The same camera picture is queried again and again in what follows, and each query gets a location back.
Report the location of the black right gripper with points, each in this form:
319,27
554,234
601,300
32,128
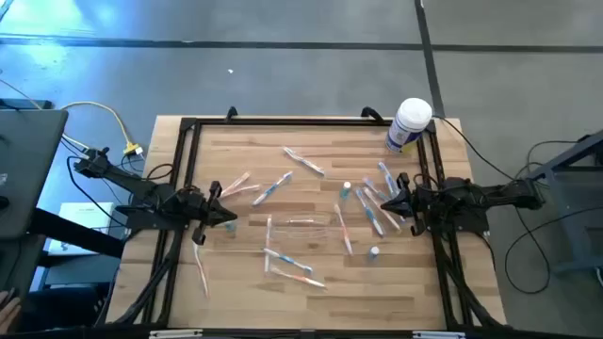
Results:
421,202

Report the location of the white cardboard box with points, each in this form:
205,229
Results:
89,216

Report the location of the blue toothbrush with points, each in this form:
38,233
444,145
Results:
369,212
304,161
272,188
287,259
386,174
372,187

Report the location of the clear acrylic organizer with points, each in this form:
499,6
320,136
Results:
306,230

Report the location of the blue-grey metal cart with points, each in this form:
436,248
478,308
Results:
572,207

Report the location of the white frame bracket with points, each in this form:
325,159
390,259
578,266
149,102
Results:
175,334
438,334

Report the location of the small teal mouthwash bottle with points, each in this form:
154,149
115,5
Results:
373,253
346,189
230,227

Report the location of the black frame clamp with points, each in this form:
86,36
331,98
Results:
372,113
231,114

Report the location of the white-lidded wipes canister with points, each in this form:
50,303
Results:
407,124

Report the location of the black desk crossbar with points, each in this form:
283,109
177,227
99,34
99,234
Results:
75,233

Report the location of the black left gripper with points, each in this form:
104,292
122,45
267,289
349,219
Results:
195,205

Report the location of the person's hand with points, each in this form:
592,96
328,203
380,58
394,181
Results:
9,313

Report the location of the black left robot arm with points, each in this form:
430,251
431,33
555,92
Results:
132,181

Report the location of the black chair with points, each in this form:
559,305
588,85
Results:
61,306

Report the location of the black aluminium table frame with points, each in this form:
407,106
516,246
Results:
282,121

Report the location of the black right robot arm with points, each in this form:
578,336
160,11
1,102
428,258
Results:
494,193

